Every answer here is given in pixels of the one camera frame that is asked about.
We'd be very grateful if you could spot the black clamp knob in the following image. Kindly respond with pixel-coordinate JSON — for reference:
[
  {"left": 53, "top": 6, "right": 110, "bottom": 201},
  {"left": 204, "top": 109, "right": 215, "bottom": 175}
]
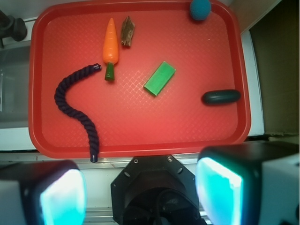
[{"left": 0, "top": 11, "right": 28, "bottom": 49}]

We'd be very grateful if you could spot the dark blue twisted rope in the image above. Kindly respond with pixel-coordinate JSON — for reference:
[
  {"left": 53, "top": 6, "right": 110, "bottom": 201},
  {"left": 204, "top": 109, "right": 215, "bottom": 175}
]
[{"left": 54, "top": 63, "right": 103, "bottom": 163}]

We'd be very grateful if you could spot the brown wood bark piece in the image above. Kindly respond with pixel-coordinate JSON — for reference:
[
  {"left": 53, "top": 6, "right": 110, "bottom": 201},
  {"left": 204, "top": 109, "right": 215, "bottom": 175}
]
[{"left": 120, "top": 16, "right": 135, "bottom": 47}]

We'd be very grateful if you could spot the orange toy carrot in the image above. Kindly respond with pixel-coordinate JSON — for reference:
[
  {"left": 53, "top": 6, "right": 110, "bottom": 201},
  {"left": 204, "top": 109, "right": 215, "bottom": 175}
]
[{"left": 103, "top": 18, "right": 119, "bottom": 82}]

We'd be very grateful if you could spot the blue felt ball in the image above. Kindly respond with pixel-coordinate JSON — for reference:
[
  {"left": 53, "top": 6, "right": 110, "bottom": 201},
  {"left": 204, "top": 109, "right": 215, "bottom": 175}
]
[{"left": 189, "top": 0, "right": 211, "bottom": 21}]

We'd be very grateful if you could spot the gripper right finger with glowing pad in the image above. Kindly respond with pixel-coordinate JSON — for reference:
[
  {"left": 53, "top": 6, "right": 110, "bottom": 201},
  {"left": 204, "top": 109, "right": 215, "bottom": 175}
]
[{"left": 195, "top": 141, "right": 300, "bottom": 225}]

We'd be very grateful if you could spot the green rectangular block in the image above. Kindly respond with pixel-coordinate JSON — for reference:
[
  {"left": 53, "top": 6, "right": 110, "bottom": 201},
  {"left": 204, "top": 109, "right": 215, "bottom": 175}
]
[{"left": 144, "top": 61, "right": 176, "bottom": 96}]

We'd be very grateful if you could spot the black oval stone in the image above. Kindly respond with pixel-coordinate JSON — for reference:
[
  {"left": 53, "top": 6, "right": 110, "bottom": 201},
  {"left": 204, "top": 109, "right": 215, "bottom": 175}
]
[{"left": 202, "top": 89, "right": 241, "bottom": 105}]

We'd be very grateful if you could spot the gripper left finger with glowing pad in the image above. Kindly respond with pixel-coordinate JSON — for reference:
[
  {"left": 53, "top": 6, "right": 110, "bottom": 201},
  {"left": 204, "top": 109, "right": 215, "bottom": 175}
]
[{"left": 0, "top": 160, "right": 87, "bottom": 225}]

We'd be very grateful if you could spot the red plastic tray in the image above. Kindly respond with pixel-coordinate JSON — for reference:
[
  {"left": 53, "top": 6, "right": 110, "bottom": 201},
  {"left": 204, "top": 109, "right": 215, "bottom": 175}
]
[{"left": 29, "top": 0, "right": 251, "bottom": 158}]

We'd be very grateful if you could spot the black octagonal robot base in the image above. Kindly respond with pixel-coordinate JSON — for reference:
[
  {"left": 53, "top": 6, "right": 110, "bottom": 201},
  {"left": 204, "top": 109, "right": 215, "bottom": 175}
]
[{"left": 111, "top": 156, "right": 207, "bottom": 225}]

